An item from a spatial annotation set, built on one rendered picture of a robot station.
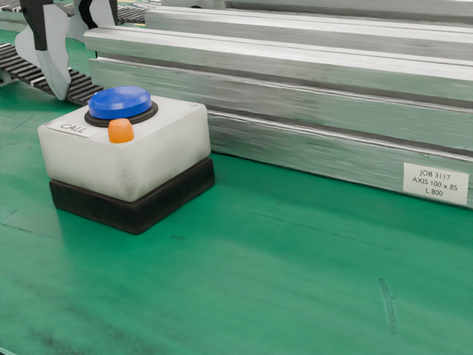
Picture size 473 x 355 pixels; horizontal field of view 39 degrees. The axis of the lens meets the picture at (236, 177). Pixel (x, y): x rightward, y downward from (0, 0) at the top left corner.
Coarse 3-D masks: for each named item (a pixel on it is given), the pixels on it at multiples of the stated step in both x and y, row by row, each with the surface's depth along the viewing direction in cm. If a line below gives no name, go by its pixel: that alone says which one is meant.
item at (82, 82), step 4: (88, 76) 68; (76, 80) 67; (80, 80) 67; (84, 80) 67; (88, 80) 67; (72, 84) 66; (76, 84) 66; (80, 84) 66; (84, 84) 66; (88, 84) 66; (72, 88) 65; (76, 88) 65; (80, 88) 66; (52, 92) 64; (68, 92) 65
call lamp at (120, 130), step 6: (114, 120) 39; (120, 120) 39; (126, 120) 39; (108, 126) 39; (114, 126) 38; (120, 126) 38; (126, 126) 38; (108, 132) 39; (114, 132) 38; (120, 132) 38; (126, 132) 38; (132, 132) 39; (114, 138) 38; (120, 138) 38; (126, 138) 39; (132, 138) 39
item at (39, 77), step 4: (68, 68) 69; (40, 72) 68; (32, 76) 67; (36, 76) 67; (40, 76) 67; (24, 80) 67; (28, 80) 66; (32, 80) 66; (36, 80) 66; (40, 80) 66; (44, 80) 67; (28, 84) 66; (32, 84) 66; (36, 84) 66
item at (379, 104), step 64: (128, 64) 53; (192, 64) 50; (256, 64) 45; (320, 64) 42; (384, 64) 40; (448, 64) 39; (256, 128) 47; (320, 128) 45; (384, 128) 41; (448, 128) 39; (448, 192) 40
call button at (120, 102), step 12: (96, 96) 42; (108, 96) 42; (120, 96) 42; (132, 96) 42; (144, 96) 42; (96, 108) 41; (108, 108) 41; (120, 108) 41; (132, 108) 41; (144, 108) 42
